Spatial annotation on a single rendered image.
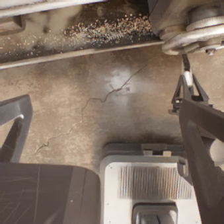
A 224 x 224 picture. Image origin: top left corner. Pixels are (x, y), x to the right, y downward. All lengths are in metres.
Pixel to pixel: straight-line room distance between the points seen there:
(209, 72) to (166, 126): 0.39
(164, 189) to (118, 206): 0.22
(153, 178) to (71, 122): 0.54
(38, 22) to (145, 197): 0.85
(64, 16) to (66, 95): 0.50
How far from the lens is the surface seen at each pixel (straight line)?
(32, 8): 0.58
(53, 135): 1.19
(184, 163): 0.56
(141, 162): 0.93
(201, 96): 0.54
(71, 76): 1.14
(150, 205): 1.00
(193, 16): 0.47
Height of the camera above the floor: 1.12
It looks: 84 degrees down
